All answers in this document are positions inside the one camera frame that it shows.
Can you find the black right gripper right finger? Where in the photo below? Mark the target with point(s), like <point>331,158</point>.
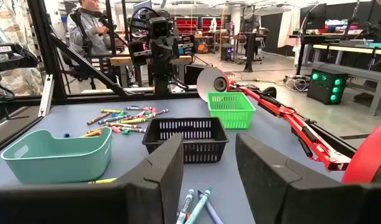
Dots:
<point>302,202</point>

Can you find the black office chair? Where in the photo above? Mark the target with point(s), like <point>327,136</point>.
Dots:
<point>75,71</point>

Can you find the pink eraser cap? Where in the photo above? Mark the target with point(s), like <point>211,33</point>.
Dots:
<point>116,129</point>

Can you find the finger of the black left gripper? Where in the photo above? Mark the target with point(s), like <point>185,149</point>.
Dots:
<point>137,53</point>
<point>186,46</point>

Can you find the yellow-green crayon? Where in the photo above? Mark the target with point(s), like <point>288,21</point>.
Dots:
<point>112,111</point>

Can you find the red-brown crayon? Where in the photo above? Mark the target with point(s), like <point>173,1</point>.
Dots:
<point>95,129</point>

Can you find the large white paper roll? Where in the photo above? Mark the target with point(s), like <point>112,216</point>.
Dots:
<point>302,130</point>

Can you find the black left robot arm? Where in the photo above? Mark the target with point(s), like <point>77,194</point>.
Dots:
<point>162,79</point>

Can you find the teal plastic bin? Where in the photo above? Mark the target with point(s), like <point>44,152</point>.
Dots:
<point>53,161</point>

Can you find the grey metal workbench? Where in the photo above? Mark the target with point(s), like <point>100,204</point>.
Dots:
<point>349,71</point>

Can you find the orange crayon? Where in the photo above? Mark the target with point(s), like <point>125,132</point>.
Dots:
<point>91,134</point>

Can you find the blue crayon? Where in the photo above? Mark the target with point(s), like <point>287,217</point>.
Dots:
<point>135,108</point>

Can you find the purple crayon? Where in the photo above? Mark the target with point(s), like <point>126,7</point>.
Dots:
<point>210,208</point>

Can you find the wooden workbench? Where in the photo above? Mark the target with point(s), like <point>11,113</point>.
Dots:
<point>122,60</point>

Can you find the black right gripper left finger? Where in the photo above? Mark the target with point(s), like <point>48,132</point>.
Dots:
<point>84,202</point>

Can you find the black computer tower green lights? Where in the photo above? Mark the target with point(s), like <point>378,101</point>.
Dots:
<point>326,87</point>

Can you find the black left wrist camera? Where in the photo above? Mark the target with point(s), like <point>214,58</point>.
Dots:
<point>159,27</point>

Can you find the teal crayon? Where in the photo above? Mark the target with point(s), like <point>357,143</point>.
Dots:
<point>185,205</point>
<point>198,205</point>

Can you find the black labelled robot arm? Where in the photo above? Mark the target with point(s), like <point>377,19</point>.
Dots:
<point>10,59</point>

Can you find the yellow crayon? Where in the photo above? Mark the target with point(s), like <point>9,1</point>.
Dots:
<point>133,120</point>
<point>103,180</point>

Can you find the green mesh basket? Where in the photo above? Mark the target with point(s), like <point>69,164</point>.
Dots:
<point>231,116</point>

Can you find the green eraser cap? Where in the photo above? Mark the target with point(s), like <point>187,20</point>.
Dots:
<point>126,132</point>

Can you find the person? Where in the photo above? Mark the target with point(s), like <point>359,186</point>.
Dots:
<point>87,31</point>

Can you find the black mesh basket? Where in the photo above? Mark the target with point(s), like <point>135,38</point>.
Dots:
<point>203,143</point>

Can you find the orange-brown crayon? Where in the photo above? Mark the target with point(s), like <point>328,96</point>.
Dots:
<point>98,118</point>

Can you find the blue-green crayon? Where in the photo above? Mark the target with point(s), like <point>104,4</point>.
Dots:
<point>113,119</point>

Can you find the black metal rig frame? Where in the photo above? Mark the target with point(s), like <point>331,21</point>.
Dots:
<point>44,37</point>

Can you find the white-grey crayon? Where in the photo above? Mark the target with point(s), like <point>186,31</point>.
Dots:
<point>120,125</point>

